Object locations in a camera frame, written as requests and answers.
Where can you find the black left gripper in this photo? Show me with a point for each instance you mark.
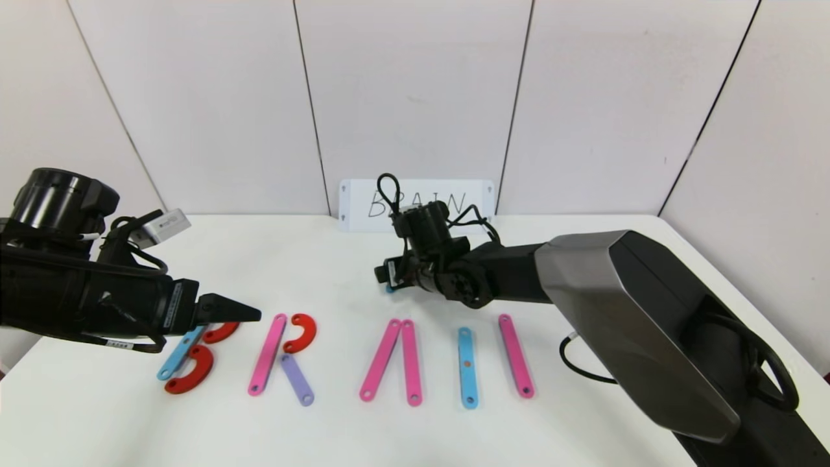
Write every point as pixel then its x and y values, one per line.
pixel 179 306

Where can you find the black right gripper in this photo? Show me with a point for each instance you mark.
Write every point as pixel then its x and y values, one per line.
pixel 390 272

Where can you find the long pink bar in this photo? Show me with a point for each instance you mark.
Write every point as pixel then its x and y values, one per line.
pixel 380 359
pixel 266 357
pixel 410 362
pixel 515 357

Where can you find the small red C piece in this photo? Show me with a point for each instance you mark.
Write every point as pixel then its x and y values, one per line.
pixel 308 327

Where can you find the short purple bar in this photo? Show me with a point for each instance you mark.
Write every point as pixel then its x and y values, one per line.
pixel 297 379

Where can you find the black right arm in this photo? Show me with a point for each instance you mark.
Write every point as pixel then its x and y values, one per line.
pixel 635 311

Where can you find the white BRAIN sign card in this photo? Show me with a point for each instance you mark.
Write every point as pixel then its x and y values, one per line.
pixel 353 194

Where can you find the medium red C piece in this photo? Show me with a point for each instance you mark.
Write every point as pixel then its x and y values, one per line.
pixel 224 333

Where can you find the large red C piece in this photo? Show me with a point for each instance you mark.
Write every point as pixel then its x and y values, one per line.
pixel 206 373

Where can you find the long blue bar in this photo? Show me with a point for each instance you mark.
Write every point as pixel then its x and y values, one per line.
pixel 175 357

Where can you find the blue bar with orange underside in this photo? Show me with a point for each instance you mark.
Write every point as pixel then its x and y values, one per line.
pixel 467 350

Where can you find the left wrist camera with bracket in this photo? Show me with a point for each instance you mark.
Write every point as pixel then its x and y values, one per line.
pixel 165 227

